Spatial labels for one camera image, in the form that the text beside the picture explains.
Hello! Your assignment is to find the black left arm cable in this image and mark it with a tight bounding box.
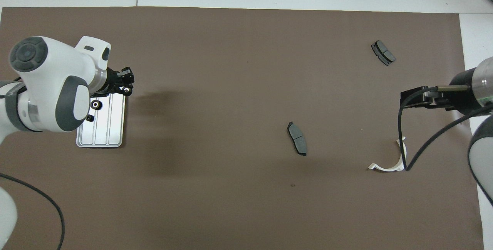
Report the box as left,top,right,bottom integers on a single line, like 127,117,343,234
0,173,65,250

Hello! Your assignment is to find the long dark grey brake pad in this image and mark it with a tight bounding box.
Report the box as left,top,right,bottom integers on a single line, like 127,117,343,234
287,121,308,157

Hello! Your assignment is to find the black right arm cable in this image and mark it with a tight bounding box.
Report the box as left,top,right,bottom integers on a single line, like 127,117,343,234
398,84,493,172

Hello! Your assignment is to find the short dark grey brake pad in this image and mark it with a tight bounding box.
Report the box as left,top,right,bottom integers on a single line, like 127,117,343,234
371,40,396,66

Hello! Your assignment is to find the silver metal tray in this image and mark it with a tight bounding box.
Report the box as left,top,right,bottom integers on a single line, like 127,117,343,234
76,92,126,148

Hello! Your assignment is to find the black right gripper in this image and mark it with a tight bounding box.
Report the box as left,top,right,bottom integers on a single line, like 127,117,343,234
400,69,482,115

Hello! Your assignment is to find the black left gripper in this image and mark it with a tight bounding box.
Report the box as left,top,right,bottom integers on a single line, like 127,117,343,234
101,67,136,97

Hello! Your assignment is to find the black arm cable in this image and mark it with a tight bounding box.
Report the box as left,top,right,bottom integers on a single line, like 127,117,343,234
398,84,493,172
0,173,65,250

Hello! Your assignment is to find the white curved plastic bracket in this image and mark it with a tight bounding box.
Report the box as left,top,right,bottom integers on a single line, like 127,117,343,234
368,136,407,172

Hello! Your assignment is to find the brown paper table mat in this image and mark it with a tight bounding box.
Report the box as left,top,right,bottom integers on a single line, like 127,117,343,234
0,7,485,250

